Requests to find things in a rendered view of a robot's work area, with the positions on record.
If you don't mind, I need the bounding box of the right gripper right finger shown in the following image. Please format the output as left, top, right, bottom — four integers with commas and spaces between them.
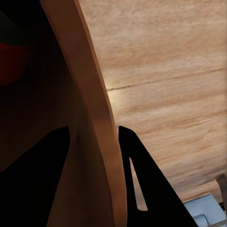
118, 126, 198, 227

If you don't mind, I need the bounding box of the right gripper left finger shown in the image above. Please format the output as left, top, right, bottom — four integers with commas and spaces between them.
0, 126, 70, 227

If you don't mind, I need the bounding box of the trash can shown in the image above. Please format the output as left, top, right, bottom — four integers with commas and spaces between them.
0, 0, 128, 227

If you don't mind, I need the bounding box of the can of soda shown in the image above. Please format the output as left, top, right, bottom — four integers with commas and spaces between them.
0, 0, 44, 50
0, 13, 51, 89

